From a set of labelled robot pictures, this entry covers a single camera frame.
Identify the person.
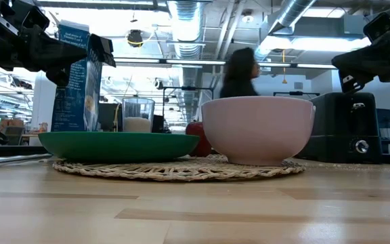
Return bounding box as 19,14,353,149
219,47,262,99

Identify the dark computer monitor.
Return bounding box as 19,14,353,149
98,103,124,132

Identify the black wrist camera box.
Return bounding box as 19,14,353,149
364,12,390,41
22,5,51,32

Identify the large silver ventilation duct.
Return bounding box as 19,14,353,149
166,0,205,131

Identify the green plate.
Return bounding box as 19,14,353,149
38,131,201,163

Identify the long overhead light bar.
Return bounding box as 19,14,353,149
102,56,338,70

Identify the red apple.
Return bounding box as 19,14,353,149
185,121,213,158

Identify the black round ceiling device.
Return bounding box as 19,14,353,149
126,29,144,47

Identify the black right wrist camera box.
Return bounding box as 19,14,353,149
364,12,390,41

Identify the pale ceramic bowl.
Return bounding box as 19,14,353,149
200,96,317,167

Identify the slanted silver ventilation duct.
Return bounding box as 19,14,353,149
248,0,318,65

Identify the clear glass with milk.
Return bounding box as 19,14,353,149
122,97,156,134

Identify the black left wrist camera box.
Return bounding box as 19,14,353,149
22,5,51,32

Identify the round woven placemat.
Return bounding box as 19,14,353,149
52,152,307,182

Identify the blue milk carton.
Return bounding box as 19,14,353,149
50,19,104,132

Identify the white pillar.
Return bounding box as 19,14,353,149
32,70,58,146

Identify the metal spoon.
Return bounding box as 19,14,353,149
0,153,53,167

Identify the black toaster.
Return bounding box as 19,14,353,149
296,91,384,164

